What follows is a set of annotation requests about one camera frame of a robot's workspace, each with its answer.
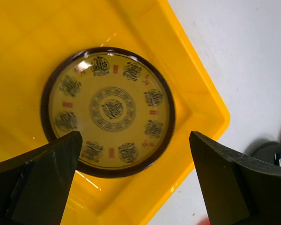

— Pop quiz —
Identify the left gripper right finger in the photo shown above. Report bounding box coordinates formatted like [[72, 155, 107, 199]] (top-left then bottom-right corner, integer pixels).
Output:
[[189, 131, 281, 225]]

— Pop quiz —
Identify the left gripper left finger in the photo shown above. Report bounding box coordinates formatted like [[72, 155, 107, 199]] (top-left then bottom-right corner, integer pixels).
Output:
[[0, 131, 82, 225]]

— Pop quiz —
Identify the yellow patterned plate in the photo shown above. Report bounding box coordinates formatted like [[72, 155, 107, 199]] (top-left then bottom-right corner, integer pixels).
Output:
[[40, 47, 176, 178]]

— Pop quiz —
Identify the orange plate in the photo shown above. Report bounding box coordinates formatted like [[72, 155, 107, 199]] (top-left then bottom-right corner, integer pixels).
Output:
[[197, 218, 210, 225]]

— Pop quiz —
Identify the yellow plastic bin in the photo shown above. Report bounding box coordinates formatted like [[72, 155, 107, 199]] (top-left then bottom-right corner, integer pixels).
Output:
[[0, 0, 230, 225]]

